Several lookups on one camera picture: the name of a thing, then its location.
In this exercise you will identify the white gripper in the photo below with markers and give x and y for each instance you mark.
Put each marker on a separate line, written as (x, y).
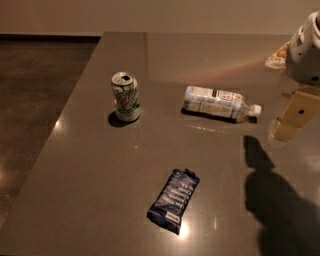
(305, 55)

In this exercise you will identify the clear plastic water bottle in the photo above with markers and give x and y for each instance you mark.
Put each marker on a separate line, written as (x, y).
(219, 103)

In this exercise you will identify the green white soda can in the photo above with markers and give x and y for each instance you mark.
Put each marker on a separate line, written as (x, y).
(126, 96)

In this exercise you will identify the dark blue snack wrapper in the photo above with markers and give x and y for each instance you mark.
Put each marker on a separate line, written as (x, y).
(168, 209)

